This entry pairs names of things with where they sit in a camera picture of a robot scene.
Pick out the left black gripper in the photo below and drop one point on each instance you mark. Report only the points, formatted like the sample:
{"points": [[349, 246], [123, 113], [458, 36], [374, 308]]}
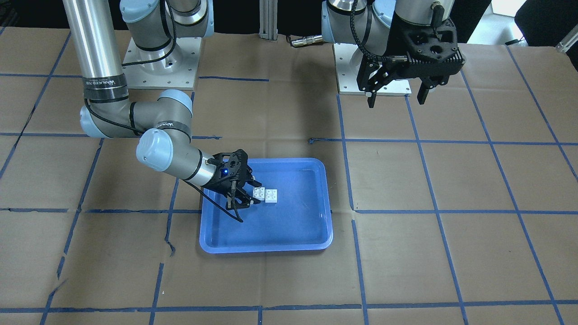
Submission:
{"points": [[397, 41]]}

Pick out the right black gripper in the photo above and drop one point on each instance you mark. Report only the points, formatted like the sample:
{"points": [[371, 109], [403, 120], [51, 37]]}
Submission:
{"points": [[220, 182]]}

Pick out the white building block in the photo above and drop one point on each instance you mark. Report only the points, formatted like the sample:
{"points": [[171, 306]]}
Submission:
{"points": [[259, 193], [271, 196]]}

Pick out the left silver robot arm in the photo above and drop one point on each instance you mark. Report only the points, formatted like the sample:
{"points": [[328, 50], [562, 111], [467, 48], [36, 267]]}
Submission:
{"points": [[371, 21]]}

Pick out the blue plastic tray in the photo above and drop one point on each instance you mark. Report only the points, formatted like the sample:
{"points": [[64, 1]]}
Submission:
{"points": [[300, 220]]}

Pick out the brown paper table cover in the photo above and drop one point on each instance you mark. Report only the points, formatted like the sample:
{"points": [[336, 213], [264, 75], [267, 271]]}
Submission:
{"points": [[459, 211]]}

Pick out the metal cable connector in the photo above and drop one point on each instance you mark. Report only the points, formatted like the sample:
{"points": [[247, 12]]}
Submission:
{"points": [[305, 41]]}

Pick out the aluminium frame post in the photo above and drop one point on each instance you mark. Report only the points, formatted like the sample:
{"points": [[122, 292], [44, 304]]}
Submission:
{"points": [[268, 20]]}

